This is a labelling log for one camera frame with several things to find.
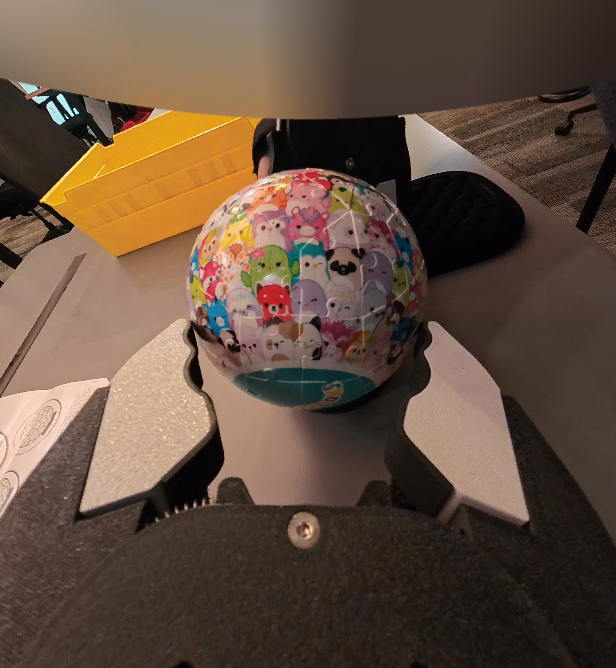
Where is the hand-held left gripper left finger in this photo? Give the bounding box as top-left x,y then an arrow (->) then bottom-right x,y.
78,319 -> 225,517

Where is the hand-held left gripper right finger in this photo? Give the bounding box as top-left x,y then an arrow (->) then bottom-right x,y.
383,321 -> 531,527

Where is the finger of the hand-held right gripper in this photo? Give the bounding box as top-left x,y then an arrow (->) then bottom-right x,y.
373,180 -> 409,215

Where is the colourful cartoon puzzle ball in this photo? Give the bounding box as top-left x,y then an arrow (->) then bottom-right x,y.
185,168 -> 427,413

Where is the black round ball stand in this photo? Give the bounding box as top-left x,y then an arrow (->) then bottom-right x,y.
303,399 -> 379,414

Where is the black quilted wrist rest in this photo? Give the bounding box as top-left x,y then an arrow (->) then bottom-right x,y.
407,172 -> 526,277

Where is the white instruction leaflet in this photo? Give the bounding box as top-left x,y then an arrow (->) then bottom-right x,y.
0,378 -> 111,570

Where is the yellow plastic bin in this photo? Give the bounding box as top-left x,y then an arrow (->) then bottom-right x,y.
41,111 -> 262,257

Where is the black chair caster base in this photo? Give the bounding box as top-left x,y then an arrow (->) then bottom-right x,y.
537,86 -> 598,136

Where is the black furniture leg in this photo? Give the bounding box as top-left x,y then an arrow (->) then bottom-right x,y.
575,141 -> 616,234

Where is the black chair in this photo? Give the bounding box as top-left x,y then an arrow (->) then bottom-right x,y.
0,73 -> 113,314

